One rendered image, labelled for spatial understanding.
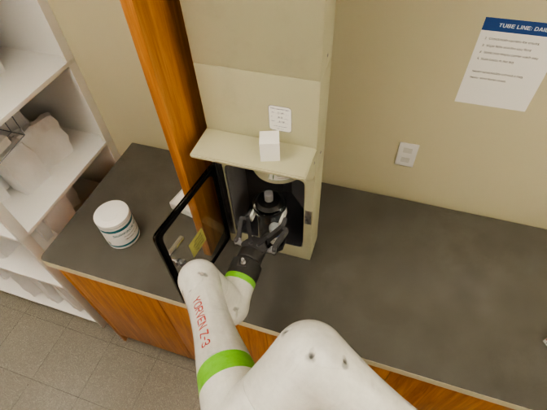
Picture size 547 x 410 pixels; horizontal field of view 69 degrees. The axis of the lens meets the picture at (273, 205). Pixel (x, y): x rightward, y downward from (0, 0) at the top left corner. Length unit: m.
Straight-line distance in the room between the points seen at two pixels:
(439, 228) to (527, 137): 0.44
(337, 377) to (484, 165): 1.16
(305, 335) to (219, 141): 0.63
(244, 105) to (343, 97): 0.53
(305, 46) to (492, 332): 1.09
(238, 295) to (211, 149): 0.40
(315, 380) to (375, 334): 0.79
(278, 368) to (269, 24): 0.66
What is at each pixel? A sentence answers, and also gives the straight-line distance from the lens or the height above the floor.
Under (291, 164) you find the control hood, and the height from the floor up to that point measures 1.51.
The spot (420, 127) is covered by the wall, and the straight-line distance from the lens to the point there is 1.52.
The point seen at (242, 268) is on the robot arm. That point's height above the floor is 1.26.
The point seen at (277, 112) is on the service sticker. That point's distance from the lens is 1.02.
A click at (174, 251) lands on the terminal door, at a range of 1.20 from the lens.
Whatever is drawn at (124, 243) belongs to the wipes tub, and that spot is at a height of 0.97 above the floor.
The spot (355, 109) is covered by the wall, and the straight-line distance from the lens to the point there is 1.50.
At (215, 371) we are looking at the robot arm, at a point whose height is 1.51.
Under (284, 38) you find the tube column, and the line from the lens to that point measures 0.91.
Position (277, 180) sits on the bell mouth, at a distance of 1.23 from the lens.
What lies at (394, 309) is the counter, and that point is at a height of 0.94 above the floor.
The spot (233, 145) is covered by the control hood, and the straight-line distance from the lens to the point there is 1.08.
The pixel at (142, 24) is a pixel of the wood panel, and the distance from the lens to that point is 0.95.
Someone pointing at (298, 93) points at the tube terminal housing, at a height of 1.67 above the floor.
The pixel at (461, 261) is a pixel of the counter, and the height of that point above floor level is 0.94.
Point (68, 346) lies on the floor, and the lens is 2.69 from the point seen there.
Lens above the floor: 2.23
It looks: 51 degrees down
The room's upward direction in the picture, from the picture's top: 4 degrees counter-clockwise
